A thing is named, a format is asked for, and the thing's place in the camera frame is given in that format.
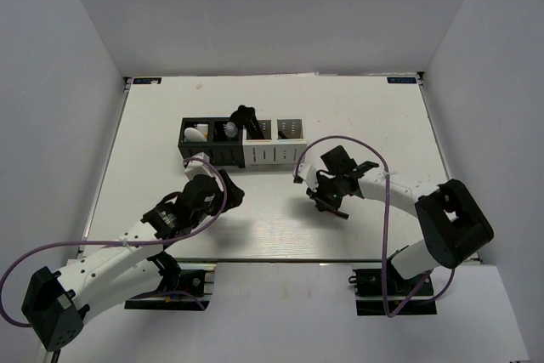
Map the dark red lip gloss tube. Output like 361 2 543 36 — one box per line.
318 204 349 219

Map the white and orange tube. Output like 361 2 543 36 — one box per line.
184 128 207 143

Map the clear small bottle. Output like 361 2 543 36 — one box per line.
224 122 239 139

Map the black fan makeup brush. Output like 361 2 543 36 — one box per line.
229 105 264 140

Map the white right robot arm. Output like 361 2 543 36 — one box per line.
295 145 494 294

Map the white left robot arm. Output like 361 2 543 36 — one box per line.
21 170 245 352

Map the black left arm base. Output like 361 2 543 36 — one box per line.
124 264 216 312

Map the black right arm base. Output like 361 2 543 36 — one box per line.
348 268 437 316

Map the white slotted organizer box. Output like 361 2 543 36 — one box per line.
241 118 308 167

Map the black organizer box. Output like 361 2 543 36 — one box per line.
178 117 245 168

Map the orange bottle in organizer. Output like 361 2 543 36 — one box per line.
195 123 209 139

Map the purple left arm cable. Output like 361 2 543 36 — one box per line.
0 157 230 328

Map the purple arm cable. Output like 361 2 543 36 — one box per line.
292 136 455 319
0 157 230 328

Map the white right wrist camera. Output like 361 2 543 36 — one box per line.
293 163 319 192

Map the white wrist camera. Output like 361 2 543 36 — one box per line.
293 163 319 192
184 152 213 180

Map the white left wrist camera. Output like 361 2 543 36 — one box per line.
184 152 213 180

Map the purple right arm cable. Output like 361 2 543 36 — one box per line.
292 136 455 319

